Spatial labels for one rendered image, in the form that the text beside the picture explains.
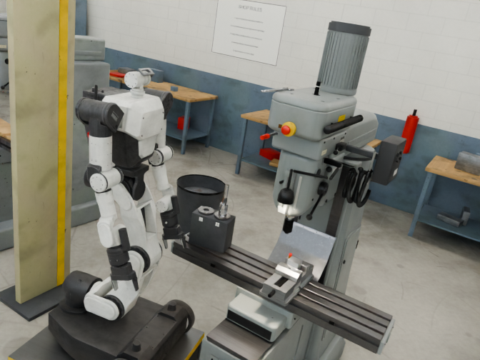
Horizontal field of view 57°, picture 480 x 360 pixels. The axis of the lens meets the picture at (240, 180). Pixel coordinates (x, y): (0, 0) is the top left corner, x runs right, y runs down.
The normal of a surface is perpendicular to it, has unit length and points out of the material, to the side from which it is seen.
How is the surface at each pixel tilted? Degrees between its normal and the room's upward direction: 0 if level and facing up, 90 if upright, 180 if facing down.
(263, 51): 90
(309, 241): 63
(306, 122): 90
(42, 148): 90
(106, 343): 0
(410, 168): 90
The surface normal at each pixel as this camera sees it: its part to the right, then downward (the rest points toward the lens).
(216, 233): -0.36, 0.28
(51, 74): 0.84, 0.31
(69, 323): 0.15, -0.92
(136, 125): 0.42, 0.30
